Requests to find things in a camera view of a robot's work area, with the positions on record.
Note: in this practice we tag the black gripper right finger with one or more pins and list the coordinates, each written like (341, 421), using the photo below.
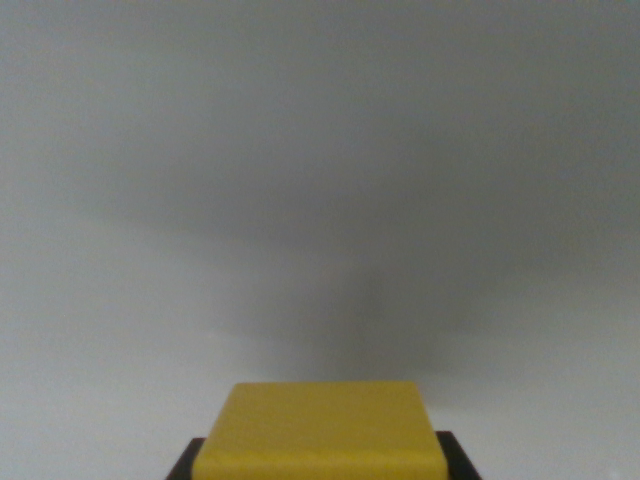
(460, 457)

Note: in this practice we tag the yellow cube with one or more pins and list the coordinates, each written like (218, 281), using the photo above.
(320, 430)

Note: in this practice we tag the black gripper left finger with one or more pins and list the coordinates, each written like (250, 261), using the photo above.
(186, 462)

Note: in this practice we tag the grey plastic bin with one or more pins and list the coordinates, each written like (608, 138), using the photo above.
(320, 175)

